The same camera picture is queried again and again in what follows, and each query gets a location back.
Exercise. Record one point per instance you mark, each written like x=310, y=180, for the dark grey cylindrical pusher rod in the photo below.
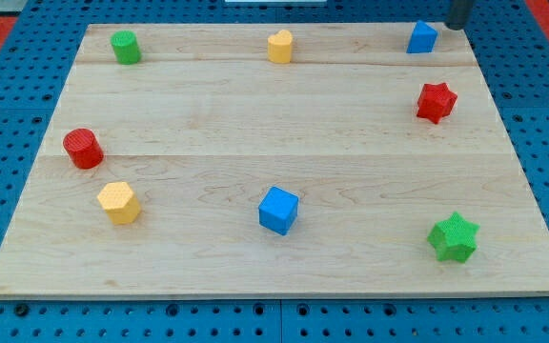
x=458, y=14

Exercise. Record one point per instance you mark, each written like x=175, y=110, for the blue triangle block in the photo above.
x=422, y=39

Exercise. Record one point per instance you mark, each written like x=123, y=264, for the red star block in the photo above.
x=435, y=102

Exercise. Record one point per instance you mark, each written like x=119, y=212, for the yellow heart block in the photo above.
x=280, y=47

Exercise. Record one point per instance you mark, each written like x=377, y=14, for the green star block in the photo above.
x=454, y=238

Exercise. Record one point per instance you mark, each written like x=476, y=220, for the wooden board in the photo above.
x=204, y=125

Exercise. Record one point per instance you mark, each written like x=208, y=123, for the blue cube block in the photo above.
x=278, y=210

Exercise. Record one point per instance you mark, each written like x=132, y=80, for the green cylinder block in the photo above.
x=125, y=47

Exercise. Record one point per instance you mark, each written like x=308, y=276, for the yellow hexagon block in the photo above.
x=119, y=202

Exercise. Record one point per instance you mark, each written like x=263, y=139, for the red cylinder block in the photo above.
x=83, y=148

